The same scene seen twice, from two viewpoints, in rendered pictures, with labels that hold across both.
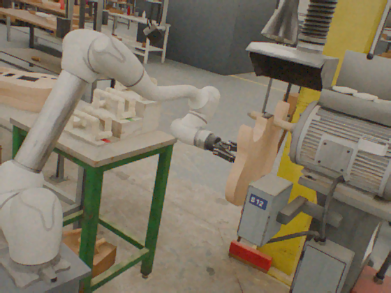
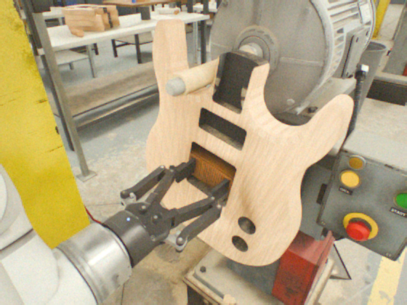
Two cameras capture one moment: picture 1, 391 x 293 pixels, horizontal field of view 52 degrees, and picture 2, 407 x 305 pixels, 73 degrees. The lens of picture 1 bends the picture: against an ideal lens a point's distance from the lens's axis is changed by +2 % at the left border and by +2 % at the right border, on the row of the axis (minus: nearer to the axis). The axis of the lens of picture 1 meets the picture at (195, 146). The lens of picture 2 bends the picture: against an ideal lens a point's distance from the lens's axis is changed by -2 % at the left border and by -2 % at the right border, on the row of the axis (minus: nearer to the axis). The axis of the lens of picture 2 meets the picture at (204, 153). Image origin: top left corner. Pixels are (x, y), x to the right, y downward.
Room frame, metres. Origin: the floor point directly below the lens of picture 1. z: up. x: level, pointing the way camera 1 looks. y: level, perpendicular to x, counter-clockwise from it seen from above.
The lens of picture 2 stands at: (1.51, 0.16, 1.39)
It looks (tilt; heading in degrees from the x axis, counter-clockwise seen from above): 34 degrees down; 277
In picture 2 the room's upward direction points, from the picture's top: straight up
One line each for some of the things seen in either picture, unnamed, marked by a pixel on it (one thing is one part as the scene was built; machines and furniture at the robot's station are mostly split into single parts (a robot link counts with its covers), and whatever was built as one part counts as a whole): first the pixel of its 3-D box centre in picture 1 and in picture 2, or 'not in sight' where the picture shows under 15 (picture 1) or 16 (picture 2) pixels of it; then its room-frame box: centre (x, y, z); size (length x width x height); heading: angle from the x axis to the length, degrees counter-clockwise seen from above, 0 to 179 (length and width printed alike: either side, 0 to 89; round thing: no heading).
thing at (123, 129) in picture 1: (112, 121); not in sight; (1.96, 0.45, 0.98); 0.27 x 0.16 x 0.09; 62
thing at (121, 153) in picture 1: (91, 191); not in sight; (1.94, 0.52, 0.55); 0.62 x 0.58 x 0.76; 58
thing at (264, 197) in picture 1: (283, 222); (364, 182); (1.22, -0.35, 0.99); 0.24 x 0.21 x 0.26; 58
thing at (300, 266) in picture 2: not in sight; (307, 254); (1.21, -0.52, 0.49); 0.25 x 0.12 x 0.37; 58
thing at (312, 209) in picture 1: (322, 213); not in sight; (1.28, -0.49, 1.02); 0.13 x 0.04 x 0.04; 58
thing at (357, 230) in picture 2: not in sight; (358, 228); (1.26, -0.23, 0.97); 0.04 x 0.04 x 0.04; 58
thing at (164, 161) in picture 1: (156, 213); not in sight; (2.01, 0.15, 0.45); 0.05 x 0.05 x 0.90; 58
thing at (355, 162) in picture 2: not in sight; (355, 163); (1.30, -0.26, 1.11); 0.03 x 0.01 x 0.03; 148
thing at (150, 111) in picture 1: (133, 109); not in sight; (2.09, 0.38, 1.02); 0.27 x 0.15 x 0.17; 62
